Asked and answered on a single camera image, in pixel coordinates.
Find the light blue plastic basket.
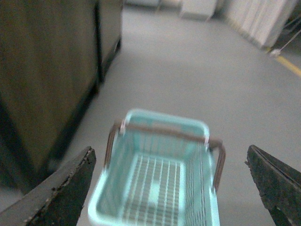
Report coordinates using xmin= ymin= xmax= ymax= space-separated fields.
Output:
xmin=88 ymin=109 xmax=226 ymax=226

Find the white cabinet in background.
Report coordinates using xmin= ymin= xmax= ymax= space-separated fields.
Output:
xmin=180 ymin=0 xmax=217 ymax=21

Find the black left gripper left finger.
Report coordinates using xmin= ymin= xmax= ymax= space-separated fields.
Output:
xmin=0 ymin=146 xmax=96 ymax=226

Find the dark display shelf unit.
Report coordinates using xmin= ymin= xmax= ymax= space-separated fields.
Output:
xmin=0 ymin=0 xmax=123 ymax=194

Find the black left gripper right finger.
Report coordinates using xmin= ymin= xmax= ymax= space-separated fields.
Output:
xmin=246 ymin=145 xmax=301 ymax=226

